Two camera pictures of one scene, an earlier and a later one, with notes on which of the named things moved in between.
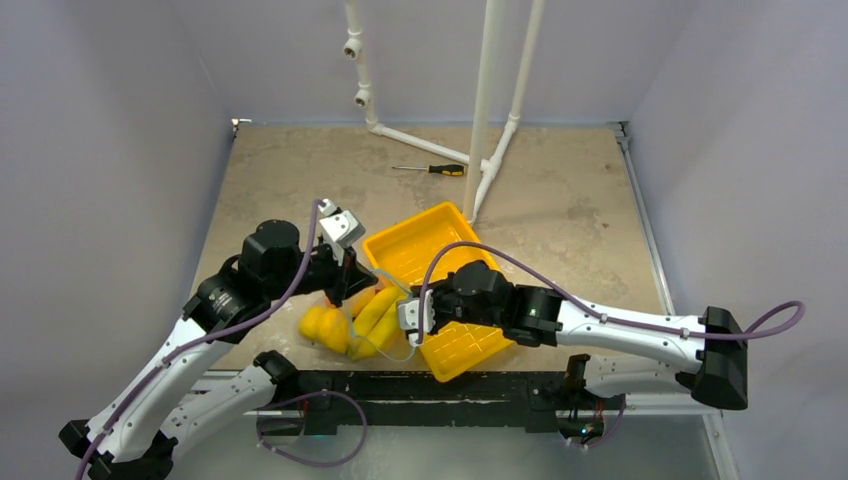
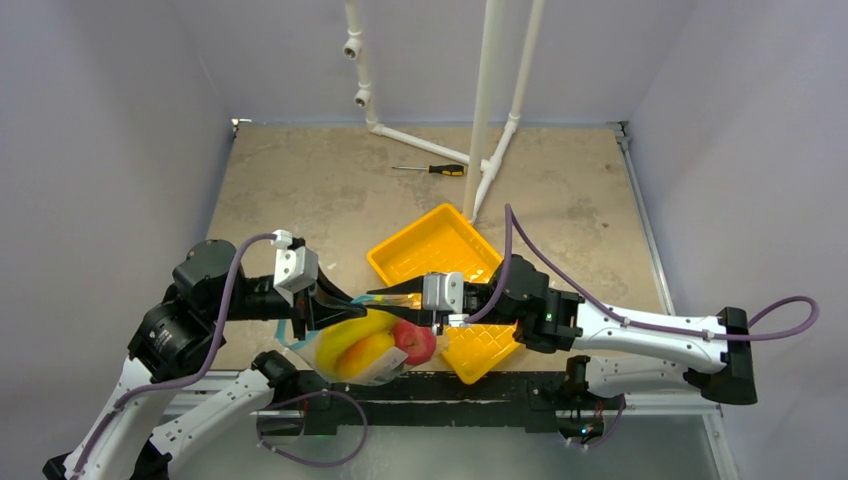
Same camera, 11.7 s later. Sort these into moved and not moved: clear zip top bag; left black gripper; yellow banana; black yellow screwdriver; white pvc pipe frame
Moved: left black gripper; yellow banana; clear zip top bag
Not moved: black yellow screwdriver; white pvc pipe frame
